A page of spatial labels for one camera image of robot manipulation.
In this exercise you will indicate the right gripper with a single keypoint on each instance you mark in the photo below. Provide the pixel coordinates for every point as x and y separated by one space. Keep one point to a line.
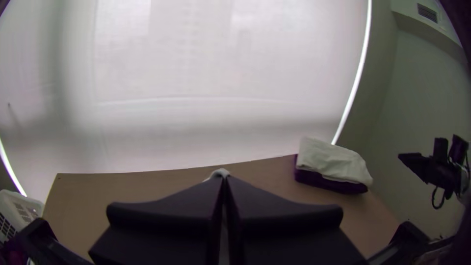
445 174

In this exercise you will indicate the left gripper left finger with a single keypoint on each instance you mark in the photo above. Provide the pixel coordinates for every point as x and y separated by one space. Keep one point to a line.
173 224

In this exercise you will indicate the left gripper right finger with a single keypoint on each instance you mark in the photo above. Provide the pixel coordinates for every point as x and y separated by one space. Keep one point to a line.
279 228

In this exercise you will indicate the grey t-shirt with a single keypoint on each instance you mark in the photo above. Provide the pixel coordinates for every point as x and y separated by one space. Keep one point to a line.
220 172

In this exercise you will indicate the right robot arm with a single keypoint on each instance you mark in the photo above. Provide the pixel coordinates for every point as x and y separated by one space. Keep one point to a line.
460 147

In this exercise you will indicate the pile of folded clothes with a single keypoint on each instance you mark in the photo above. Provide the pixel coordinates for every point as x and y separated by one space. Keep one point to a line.
331 162

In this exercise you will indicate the white window blind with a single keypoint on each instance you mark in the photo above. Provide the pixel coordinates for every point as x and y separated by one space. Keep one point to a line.
184 73

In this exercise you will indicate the white laundry basket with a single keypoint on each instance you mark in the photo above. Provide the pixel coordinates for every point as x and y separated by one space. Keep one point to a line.
18 209

